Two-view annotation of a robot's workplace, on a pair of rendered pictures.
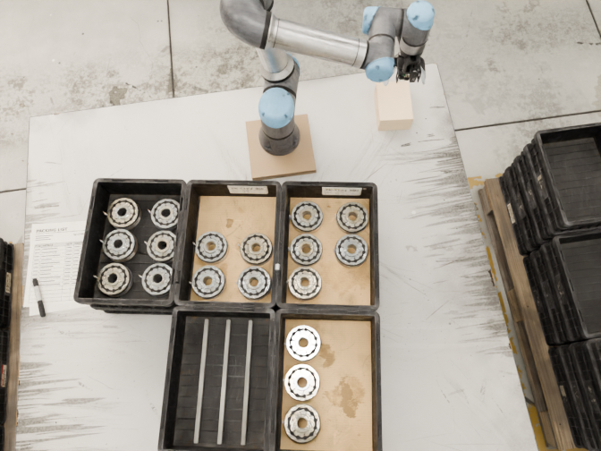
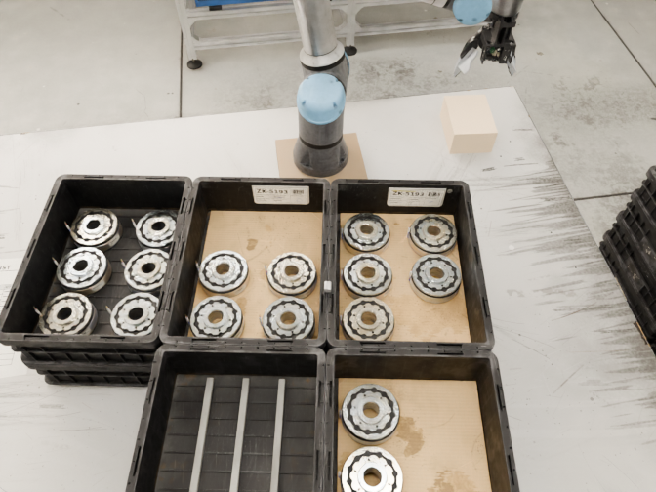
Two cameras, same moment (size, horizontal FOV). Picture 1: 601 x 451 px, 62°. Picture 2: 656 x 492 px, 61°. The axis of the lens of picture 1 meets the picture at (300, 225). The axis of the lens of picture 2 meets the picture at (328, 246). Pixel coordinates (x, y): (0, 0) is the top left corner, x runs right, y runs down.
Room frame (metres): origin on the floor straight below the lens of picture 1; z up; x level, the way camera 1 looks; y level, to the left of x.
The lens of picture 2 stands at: (-0.17, 0.13, 1.83)
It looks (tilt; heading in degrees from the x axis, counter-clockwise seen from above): 55 degrees down; 354
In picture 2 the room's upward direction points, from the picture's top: straight up
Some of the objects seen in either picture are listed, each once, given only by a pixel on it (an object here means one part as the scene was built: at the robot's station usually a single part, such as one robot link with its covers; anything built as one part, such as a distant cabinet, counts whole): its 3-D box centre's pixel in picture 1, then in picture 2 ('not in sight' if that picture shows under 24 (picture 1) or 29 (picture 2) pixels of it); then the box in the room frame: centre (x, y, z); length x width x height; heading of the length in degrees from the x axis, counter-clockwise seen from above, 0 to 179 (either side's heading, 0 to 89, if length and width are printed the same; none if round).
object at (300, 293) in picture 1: (305, 282); (368, 319); (0.33, 0.00, 0.86); 0.10 x 0.10 x 0.01
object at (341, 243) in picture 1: (351, 250); (436, 274); (0.42, -0.15, 0.86); 0.10 x 0.10 x 0.01
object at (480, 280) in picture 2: (328, 243); (404, 258); (0.43, -0.08, 0.92); 0.40 x 0.30 x 0.02; 173
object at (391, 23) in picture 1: (382, 26); not in sight; (0.96, -0.28, 1.21); 0.11 x 0.11 x 0.08; 79
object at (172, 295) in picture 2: (230, 242); (253, 255); (0.46, 0.22, 0.92); 0.40 x 0.30 x 0.02; 173
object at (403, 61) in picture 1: (409, 61); (498, 33); (0.95, -0.38, 1.05); 0.09 x 0.08 x 0.12; 176
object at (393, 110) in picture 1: (393, 106); (467, 123); (0.99, -0.38, 0.74); 0.16 x 0.12 x 0.07; 177
